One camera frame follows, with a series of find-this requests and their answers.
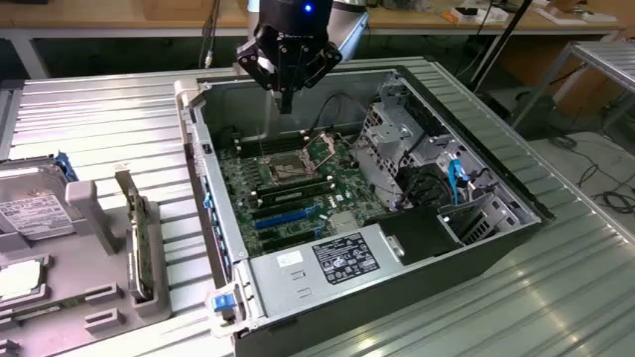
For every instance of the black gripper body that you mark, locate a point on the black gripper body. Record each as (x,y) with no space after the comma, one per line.
(292,22)

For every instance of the green graphics card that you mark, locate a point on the green graphics card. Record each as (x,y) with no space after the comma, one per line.
(141,260)

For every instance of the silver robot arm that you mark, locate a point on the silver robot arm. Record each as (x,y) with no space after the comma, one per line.
(349,18)

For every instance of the black RAM slot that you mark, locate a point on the black RAM slot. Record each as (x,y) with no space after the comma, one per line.
(269,140)
(272,148)
(292,185)

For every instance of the silver disk bay cage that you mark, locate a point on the silver disk bay cage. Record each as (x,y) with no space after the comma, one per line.
(386,134)

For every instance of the thin locking lever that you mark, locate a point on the thin locking lever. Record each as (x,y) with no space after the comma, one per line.
(260,145)

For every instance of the metal socket cover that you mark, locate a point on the metal socket cover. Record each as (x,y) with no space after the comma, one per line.
(321,148)

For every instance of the small orange box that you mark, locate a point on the small orange box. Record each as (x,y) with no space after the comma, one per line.
(448,16)

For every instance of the small black device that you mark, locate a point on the small black device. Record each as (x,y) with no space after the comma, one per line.
(465,11)

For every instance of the CPU socket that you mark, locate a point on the CPU socket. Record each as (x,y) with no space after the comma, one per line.
(286,171)

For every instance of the green motherboard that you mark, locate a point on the green motherboard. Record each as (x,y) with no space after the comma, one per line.
(346,186)

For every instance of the flat white box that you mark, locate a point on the flat white box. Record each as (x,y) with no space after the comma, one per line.
(490,16)

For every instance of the black slanted pole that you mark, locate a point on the black slanted pole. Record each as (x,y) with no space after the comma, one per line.
(500,41)

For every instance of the dark RAM stick white label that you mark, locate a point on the dark RAM stick white label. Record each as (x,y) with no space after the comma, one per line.
(292,195)

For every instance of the blue card retainer strip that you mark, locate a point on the blue card retainer strip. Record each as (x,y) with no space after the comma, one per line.
(204,201)

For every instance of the large brown box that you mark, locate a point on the large brown box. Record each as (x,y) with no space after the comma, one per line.
(534,63)

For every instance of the black expansion slot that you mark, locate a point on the black expansion slot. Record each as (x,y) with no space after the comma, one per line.
(289,243)
(277,212)
(286,235)

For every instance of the silver chipset heatsink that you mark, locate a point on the silver chipset heatsink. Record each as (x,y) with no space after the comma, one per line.
(342,221)

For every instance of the dark grey box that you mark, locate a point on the dark grey box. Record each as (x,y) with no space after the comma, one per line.
(534,108)

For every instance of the blue disk caddy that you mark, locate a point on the blue disk caddy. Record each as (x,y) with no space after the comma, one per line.
(66,167)

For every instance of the white flat carton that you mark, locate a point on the white flat carton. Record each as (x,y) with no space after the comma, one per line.
(560,15)

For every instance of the black plastic shroud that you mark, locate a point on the black plastic shroud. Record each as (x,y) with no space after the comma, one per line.
(416,234)

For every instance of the vented silver disk bay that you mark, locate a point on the vented silver disk bay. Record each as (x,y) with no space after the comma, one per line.
(476,223)

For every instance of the silver power supply unit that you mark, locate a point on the silver power supply unit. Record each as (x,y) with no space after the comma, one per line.
(286,282)

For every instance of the silver hard disk drive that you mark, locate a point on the silver hard disk drive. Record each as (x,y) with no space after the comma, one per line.
(24,208)

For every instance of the black open PC case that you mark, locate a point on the black open PC case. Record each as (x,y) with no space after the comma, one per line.
(396,297)

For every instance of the blue case latch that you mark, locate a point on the blue case latch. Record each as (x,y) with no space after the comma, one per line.
(221,302)

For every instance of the grey parts rack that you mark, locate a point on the grey parts rack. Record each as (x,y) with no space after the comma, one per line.
(74,267)

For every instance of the silver CPU chip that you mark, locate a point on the silver CPU chip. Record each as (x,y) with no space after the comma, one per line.
(17,279)

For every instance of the green RAM stick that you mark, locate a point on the green RAM stick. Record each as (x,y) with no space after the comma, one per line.
(44,308)

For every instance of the wooden desk white frame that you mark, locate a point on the wooden desk white frame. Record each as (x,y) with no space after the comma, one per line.
(98,15)

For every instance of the metal frame slatted table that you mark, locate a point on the metal frame slatted table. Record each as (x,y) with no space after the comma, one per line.
(609,59)

